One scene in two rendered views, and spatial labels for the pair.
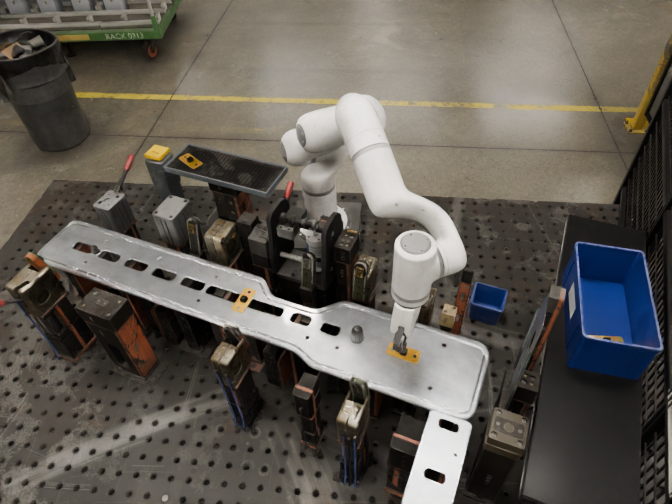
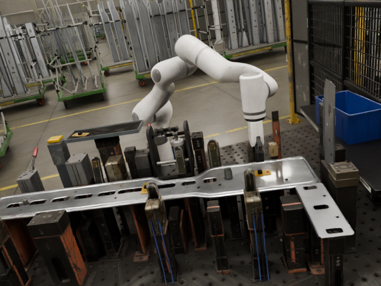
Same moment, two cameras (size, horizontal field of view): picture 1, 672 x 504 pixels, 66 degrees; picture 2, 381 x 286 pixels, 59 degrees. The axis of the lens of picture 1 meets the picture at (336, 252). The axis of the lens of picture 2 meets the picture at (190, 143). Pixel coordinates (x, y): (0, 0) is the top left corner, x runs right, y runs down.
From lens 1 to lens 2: 0.73 m
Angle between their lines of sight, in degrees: 28
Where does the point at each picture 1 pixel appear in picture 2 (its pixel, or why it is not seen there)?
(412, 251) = (252, 75)
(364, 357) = (239, 182)
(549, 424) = (361, 163)
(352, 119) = (189, 41)
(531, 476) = (371, 181)
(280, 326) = (178, 189)
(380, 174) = (215, 57)
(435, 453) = (313, 199)
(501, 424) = (338, 167)
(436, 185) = not seen: hidden behind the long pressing
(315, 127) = (164, 66)
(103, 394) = not seen: outside the picture
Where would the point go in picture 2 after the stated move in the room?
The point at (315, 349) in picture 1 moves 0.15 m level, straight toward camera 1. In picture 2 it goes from (207, 189) to (229, 206)
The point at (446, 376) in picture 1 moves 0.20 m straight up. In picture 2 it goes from (291, 172) to (288, 125)
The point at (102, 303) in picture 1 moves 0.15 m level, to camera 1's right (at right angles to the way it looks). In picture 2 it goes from (47, 216) to (88, 202)
